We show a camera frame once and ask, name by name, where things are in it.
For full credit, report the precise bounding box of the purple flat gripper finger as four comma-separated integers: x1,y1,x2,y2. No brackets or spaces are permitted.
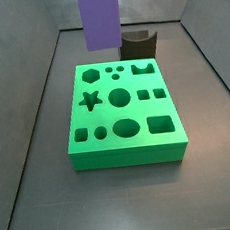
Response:
78,0,122,51

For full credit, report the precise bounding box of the black arch block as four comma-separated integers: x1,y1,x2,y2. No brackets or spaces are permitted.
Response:
119,30,158,61

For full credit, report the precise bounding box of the green shape sorter board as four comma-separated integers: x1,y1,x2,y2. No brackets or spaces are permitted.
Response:
68,58,188,171

